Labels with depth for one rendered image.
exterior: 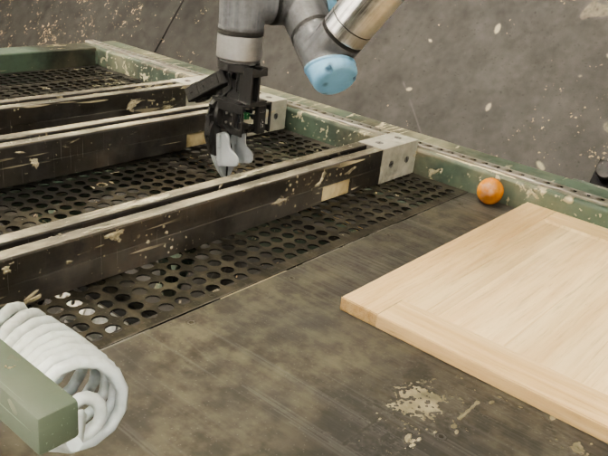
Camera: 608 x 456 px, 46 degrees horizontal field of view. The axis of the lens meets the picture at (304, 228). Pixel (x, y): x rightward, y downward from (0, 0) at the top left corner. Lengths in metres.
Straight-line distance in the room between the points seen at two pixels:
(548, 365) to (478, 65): 1.81
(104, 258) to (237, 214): 0.24
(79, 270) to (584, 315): 0.66
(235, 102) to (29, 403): 0.93
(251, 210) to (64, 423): 0.82
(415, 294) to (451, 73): 1.72
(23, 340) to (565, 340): 0.67
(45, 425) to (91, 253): 0.63
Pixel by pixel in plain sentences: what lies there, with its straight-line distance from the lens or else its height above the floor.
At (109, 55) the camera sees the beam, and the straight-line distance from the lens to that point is 2.18.
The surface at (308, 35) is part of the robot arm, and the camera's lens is 1.16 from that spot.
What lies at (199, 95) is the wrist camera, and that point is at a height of 1.31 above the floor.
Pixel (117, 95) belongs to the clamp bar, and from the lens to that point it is 1.61.
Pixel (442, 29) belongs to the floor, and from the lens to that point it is 2.72.
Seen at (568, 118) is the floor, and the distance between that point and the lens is 2.43.
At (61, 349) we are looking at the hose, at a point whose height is 1.88.
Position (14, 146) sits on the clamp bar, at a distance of 1.26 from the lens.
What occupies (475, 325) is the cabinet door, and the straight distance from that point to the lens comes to 0.93.
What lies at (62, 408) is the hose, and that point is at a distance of 0.33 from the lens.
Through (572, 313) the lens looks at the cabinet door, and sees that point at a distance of 1.02.
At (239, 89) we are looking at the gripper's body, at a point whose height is 1.31.
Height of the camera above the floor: 2.18
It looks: 56 degrees down
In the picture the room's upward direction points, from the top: 62 degrees counter-clockwise
